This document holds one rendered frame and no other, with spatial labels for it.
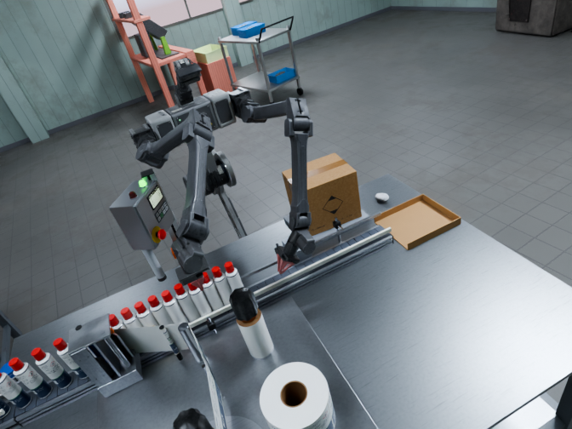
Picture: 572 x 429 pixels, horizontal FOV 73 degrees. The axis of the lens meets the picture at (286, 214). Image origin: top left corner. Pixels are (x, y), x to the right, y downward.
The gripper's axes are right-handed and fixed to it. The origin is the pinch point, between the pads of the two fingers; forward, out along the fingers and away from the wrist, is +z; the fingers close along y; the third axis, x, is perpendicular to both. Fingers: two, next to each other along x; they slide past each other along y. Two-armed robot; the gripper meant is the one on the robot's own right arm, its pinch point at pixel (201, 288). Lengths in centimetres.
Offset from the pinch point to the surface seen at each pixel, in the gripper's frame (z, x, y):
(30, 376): 18, 19, -67
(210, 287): 15.7, 16.7, 2.8
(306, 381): 17.2, -38.2, 16.3
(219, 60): 50, 581, 169
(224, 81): 84, 581, 168
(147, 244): -12.1, 19.1, -10.6
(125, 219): -23.7, 20.8, -13.1
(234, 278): 16.4, 16.0, 12.5
